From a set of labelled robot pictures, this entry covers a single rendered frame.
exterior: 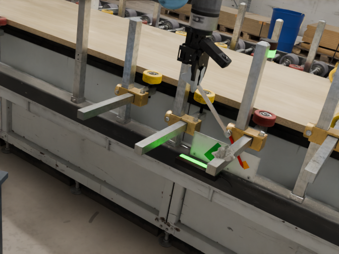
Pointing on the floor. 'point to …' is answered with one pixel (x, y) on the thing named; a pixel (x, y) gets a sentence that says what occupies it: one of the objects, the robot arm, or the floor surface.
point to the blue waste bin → (284, 44)
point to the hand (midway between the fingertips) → (195, 89)
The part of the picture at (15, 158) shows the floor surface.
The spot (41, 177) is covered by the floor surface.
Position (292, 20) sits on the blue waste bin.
